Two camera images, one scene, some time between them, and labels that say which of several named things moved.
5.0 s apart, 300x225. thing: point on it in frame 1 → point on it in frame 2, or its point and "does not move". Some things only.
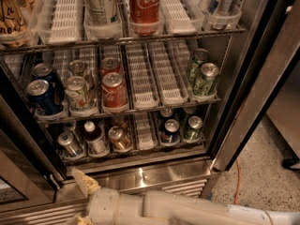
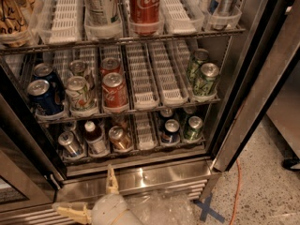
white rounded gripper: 102,204 → 108,207
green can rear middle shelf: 195,71 does not move
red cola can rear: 111,65 does not move
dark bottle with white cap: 97,145 does not move
